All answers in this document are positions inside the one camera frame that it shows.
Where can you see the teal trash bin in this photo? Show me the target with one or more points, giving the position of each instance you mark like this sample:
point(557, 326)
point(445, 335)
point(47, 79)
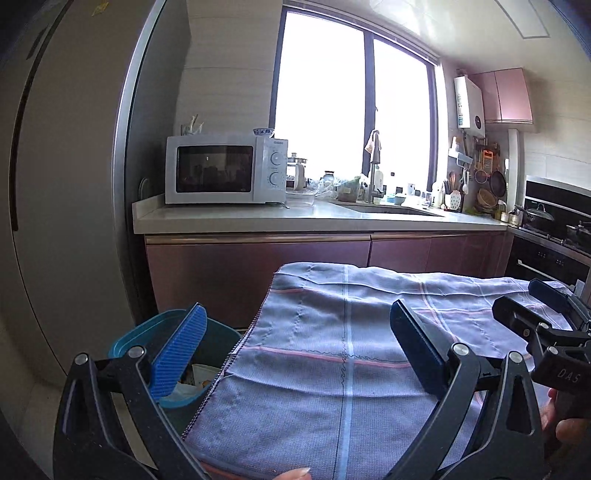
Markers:
point(185, 350)

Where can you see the grey refrigerator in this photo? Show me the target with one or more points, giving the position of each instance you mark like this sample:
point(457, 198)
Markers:
point(88, 98)

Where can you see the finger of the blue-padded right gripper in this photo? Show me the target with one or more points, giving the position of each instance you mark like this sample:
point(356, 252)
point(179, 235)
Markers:
point(550, 296)

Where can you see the blue checked tablecloth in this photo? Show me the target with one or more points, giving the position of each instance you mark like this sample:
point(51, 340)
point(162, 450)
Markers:
point(320, 381)

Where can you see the white microwave oven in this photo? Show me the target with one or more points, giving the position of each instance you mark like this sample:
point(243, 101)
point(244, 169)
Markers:
point(225, 169)

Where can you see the pink wall cabinet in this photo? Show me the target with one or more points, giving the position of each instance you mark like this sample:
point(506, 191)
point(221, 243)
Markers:
point(506, 97)

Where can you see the purple lower kitchen cabinets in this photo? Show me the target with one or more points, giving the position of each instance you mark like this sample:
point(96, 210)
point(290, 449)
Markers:
point(230, 274)

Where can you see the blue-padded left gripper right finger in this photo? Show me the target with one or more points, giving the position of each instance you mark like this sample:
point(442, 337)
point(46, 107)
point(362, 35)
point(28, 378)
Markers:
point(507, 439)

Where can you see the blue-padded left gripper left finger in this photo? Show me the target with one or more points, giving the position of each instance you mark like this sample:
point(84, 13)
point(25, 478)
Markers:
point(110, 424)

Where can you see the right hand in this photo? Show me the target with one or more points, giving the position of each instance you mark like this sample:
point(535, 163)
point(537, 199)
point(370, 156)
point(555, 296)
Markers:
point(569, 431)

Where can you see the left hand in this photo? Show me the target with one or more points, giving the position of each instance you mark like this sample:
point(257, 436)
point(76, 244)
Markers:
point(303, 473)

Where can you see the black frying pan hanging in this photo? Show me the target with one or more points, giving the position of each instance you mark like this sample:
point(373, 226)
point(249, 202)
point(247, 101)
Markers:
point(498, 184)

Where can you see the white water heater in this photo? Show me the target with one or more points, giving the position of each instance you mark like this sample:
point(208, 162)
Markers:
point(469, 107)

